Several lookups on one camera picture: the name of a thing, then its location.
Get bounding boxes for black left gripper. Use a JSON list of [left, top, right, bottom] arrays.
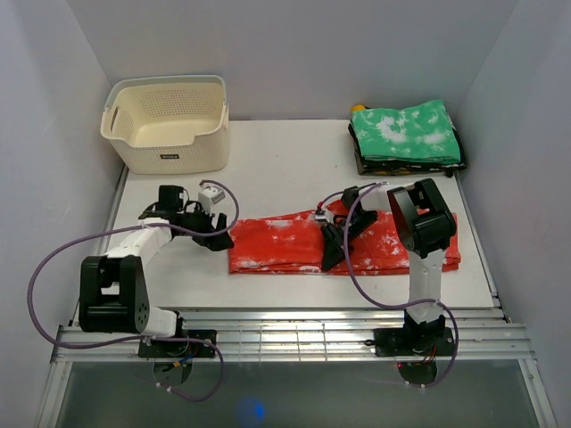
[[178, 202, 234, 251]]

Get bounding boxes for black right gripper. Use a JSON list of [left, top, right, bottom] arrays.
[[320, 211, 378, 271]]

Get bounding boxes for red white tie-dye trousers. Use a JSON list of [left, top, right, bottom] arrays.
[[228, 200, 461, 276]]

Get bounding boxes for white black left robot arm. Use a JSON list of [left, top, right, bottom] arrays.
[[79, 180, 237, 357]]

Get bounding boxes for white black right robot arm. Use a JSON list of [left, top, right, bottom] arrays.
[[313, 179, 458, 359]]

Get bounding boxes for green white tie-dye trousers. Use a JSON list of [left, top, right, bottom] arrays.
[[350, 99, 460, 165]]

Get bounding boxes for cream perforated plastic basket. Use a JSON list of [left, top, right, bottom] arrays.
[[100, 75, 230, 175]]

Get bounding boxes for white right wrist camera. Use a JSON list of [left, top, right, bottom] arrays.
[[313, 208, 335, 224]]

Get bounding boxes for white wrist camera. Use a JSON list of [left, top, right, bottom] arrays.
[[197, 186, 226, 211], [313, 208, 335, 224]]

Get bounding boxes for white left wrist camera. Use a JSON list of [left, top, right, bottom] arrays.
[[197, 186, 226, 211]]

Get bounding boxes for aluminium table frame rails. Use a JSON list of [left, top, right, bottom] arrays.
[[37, 164, 557, 428]]

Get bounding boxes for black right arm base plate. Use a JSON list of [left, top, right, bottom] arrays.
[[373, 327, 456, 357]]

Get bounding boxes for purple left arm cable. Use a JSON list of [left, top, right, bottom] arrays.
[[27, 179, 240, 402]]

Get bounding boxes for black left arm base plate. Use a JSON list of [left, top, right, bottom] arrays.
[[137, 329, 217, 359]]

